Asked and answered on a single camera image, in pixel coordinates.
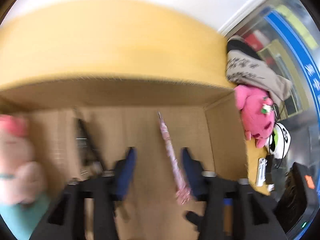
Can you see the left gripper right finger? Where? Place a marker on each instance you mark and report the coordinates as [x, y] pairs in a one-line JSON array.
[[234, 210]]

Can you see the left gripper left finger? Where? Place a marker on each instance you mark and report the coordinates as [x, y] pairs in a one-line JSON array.
[[65, 217]]

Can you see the teal pink plush pig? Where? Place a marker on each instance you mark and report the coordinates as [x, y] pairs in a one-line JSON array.
[[23, 183]]

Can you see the black sunglasses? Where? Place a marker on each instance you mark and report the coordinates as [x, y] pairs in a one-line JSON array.
[[91, 161]]

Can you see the pink glitter pen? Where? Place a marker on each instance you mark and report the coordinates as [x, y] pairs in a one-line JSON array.
[[183, 191]]

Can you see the black power adapter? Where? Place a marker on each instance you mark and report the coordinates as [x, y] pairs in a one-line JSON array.
[[268, 171]]

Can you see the white remote control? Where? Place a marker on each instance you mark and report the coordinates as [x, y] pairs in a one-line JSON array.
[[261, 172]]

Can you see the white green helmet toy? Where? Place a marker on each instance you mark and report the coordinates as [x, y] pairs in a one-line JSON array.
[[278, 143]]

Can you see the pink plush toy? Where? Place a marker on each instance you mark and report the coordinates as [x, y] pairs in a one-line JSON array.
[[257, 114]]

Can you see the brown cardboard box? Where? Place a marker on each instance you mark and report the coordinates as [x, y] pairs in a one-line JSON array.
[[124, 113]]

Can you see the beige printed cloth bag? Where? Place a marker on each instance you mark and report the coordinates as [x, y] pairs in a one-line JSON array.
[[246, 67]]

